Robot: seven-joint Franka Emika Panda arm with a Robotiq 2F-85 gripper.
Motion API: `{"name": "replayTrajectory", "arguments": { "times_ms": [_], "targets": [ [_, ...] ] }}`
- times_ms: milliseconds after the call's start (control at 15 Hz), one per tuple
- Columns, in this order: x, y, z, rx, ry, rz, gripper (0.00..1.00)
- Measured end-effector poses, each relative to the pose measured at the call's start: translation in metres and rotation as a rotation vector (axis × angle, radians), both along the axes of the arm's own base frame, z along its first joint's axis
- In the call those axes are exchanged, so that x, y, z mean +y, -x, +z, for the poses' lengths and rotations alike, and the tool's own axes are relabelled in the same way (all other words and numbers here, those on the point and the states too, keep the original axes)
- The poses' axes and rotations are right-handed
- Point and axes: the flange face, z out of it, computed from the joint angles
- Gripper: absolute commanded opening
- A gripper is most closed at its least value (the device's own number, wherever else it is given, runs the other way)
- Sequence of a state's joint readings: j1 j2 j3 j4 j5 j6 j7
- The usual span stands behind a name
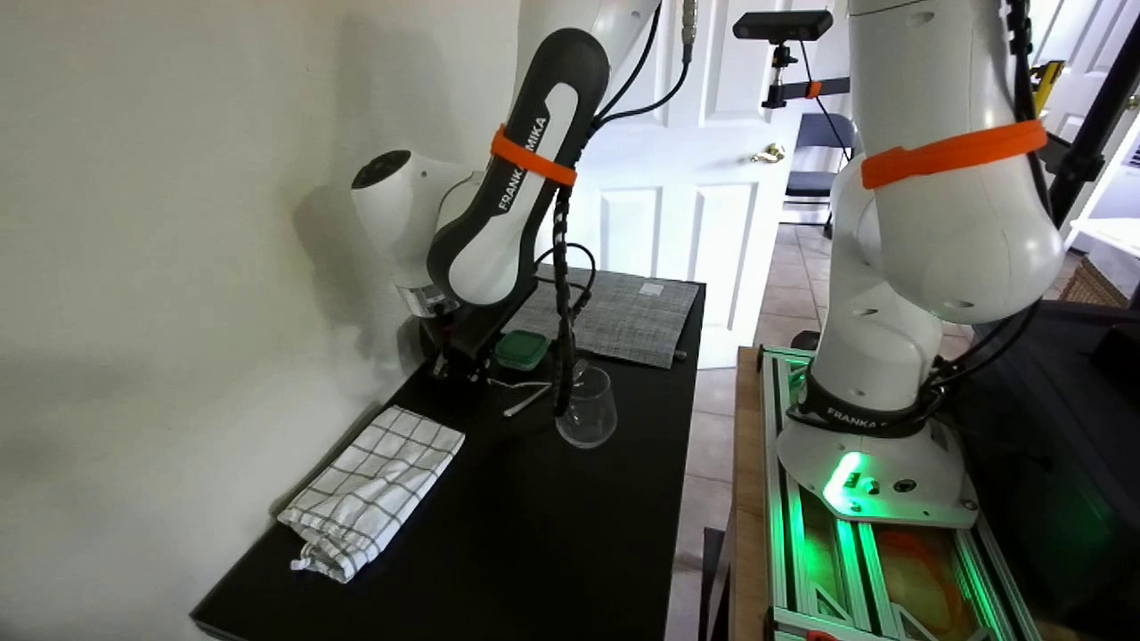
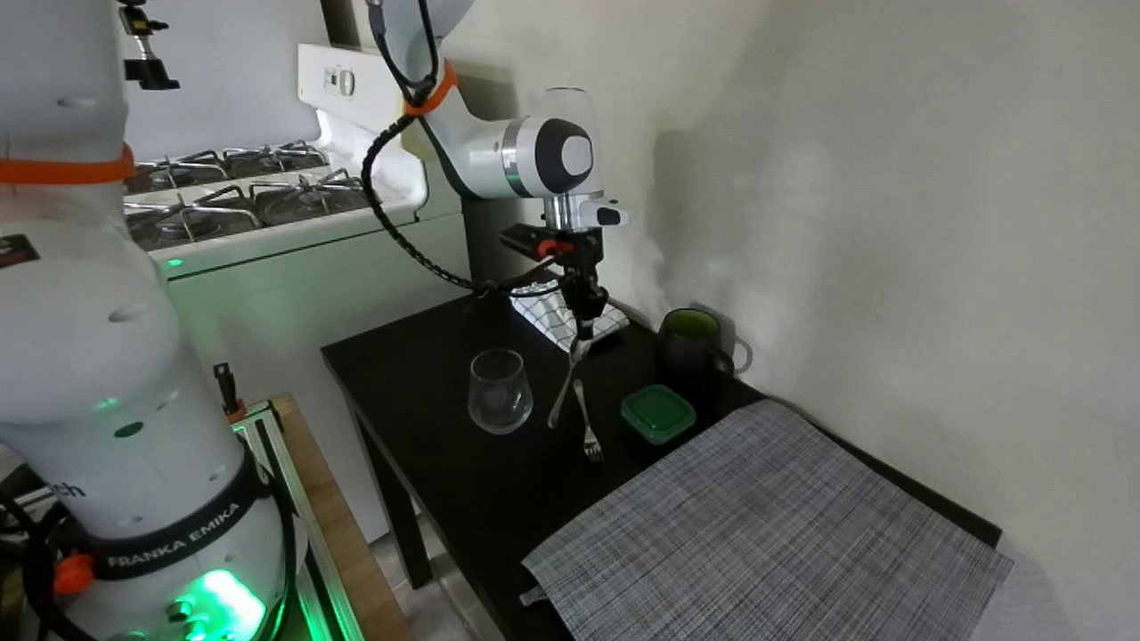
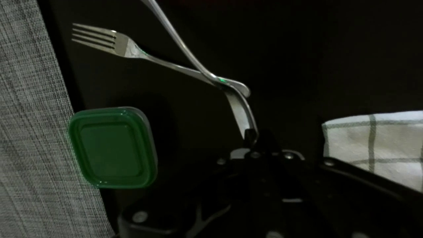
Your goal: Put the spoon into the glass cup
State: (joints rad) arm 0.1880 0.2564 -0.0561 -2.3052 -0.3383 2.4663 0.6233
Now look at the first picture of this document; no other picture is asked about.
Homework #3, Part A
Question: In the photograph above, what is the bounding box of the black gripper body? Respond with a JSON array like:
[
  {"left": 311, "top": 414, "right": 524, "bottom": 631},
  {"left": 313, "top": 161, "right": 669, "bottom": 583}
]
[{"left": 419, "top": 303, "right": 506, "bottom": 384}]

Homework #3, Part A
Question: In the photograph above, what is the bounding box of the clear glass cup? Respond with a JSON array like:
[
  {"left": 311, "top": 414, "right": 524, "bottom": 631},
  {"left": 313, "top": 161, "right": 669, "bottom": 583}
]
[{"left": 553, "top": 358, "right": 624, "bottom": 453}]

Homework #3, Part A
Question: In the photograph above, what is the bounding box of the dark green bowl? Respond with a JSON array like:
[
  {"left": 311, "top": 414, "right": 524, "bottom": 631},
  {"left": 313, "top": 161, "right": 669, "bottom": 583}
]
[{"left": 492, "top": 326, "right": 553, "bottom": 374}]

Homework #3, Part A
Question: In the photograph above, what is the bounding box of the silver metal fork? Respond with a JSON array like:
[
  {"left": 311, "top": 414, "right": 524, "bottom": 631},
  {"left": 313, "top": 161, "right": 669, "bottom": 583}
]
[{"left": 499, "top": 382, "right": 556, "bottom": 419}]

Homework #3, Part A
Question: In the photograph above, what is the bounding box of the white checked dish towel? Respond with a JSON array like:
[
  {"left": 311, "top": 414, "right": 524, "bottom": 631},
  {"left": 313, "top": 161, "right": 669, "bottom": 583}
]
[{"left": 275, "top": 402, "right": 470, "bottom": 589}]

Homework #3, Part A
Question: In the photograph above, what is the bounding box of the grey woven placemat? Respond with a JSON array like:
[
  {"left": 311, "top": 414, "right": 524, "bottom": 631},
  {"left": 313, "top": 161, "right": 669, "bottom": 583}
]
[{"left": 509, "top": 267, "right": 706, "bottom": 371}]

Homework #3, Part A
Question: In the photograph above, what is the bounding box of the blue chair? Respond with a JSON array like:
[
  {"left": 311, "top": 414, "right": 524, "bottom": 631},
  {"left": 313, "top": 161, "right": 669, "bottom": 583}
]
[{"left": 782, "top": 109, "right": 863, "bottom": 204}]

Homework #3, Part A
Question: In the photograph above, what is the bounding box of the black side cabinet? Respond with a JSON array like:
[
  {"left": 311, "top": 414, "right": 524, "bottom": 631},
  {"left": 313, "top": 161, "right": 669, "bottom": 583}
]
[{"left": 949, "top": 297, "right": 1140, "bottom": 641}]

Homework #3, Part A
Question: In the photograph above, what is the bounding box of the yellow metal bar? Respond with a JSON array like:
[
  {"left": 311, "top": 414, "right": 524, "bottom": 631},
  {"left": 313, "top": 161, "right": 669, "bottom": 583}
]
[{"left": 1029, "top": 58, "right": 1069, "bottom": 119}]

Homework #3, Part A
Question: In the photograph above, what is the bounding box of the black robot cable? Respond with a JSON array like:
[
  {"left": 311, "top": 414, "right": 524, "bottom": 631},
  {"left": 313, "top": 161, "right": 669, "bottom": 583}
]
[{"left": 529, "top": 0, "right": 700, "bottom": 419}]

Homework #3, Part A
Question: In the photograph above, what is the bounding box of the orange strap on forearm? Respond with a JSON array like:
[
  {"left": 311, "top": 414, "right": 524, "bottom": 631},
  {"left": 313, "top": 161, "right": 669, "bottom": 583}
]
[{"left": 489, "top": 120, "right": 582, "bottom": 193}]

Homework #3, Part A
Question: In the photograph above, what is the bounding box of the brass door handle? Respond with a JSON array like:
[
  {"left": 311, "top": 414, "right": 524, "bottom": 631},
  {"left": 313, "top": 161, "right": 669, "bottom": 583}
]
[{"left": 734, "top": 139, "right": 791, "bottom": 167}]

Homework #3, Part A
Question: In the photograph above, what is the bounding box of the black camera on stand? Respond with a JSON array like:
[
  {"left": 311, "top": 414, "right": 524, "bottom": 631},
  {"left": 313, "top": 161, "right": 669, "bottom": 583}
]
[{"left": 730, "top": 6, "right": 860, "bottom": 114}]

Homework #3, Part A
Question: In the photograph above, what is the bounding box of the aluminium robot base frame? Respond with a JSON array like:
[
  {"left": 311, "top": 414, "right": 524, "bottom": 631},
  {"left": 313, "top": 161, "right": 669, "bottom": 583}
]
[{"left": 761, "top": 341, "right": 1025, "bottom": 641}]

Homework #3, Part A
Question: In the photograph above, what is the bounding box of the orange strap on shoulder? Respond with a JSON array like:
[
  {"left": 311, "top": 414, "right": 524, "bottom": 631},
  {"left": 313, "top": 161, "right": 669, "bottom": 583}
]
[{"left": 860, "top": 119, "right": 1053, "bottom": 193}]

